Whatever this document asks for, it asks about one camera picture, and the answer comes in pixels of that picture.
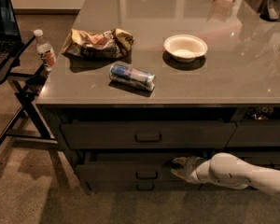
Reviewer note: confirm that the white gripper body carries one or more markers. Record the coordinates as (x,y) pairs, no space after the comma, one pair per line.
(194,169)

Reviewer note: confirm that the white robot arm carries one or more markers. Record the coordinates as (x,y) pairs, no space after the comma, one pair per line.
(228,171)

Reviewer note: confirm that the snack bag in drawer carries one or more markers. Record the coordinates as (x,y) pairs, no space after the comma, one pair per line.
(263,113)

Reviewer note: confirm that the blue silver energy drink can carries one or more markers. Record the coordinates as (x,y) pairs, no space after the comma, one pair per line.
(132,77)

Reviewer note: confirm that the white bowl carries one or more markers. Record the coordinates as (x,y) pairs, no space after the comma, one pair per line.
(185,48)

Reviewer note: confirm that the crumpled chip bag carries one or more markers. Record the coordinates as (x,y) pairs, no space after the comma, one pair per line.
(111,44)

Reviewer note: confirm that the black laptop stand table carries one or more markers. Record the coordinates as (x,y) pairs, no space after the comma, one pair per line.
(25,90)

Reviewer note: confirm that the clear plastic water bottle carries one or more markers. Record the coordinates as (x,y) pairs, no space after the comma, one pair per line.
(44,50)

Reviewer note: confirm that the black laptop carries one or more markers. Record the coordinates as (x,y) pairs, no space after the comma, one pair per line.
(10,36)

